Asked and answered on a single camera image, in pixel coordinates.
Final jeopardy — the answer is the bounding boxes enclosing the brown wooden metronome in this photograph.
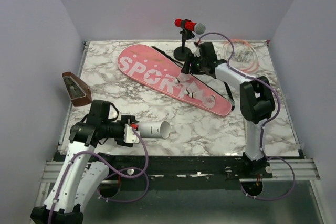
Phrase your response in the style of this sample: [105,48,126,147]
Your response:
[62,72,92,107]

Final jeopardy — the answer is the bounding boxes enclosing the pink racket bag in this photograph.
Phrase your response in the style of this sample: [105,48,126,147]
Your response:
[117,44,232,116]

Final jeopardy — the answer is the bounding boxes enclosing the black bag strap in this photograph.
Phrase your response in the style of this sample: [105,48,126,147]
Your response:
[151,45,236,111]

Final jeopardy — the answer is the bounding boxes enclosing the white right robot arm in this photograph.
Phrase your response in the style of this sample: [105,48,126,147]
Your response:
[181,42,275,178]

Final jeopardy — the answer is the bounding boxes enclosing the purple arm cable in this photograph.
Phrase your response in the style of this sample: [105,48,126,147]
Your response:
[197,32,296,200]
[47,126,150,224]

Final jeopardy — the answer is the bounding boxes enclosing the white shuttlecock tube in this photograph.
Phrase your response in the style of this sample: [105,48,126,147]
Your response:
[137,121,171,139]

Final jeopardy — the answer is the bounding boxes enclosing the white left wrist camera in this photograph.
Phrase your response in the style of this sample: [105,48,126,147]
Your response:
[124,124,140,144]

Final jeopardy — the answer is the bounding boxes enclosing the black microphone stand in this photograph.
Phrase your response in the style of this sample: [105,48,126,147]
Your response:
[173,29,195,61]

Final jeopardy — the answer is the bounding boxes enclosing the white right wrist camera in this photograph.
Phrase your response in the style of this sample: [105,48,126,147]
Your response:
[194,39,201,58]

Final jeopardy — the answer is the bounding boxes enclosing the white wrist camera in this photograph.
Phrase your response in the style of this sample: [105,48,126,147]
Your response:
[124,124,140,144]
[194,39,201,58]

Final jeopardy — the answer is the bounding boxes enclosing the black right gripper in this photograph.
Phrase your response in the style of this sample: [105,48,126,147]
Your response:
[180,53,206,76]

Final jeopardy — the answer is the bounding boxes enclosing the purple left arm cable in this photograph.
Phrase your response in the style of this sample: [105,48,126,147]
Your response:
[47,126,150,224]

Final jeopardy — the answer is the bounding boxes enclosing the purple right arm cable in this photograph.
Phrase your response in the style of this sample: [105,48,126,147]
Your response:
[197,32,296,200]

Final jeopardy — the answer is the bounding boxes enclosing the red microphone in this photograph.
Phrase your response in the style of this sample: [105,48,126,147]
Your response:
[174,19,206,35]

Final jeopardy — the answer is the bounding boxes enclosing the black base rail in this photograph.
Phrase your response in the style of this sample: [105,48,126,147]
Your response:
[52,153,274,190]

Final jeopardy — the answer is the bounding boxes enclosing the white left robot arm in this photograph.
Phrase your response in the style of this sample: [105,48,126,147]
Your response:
[30,100,138,223]

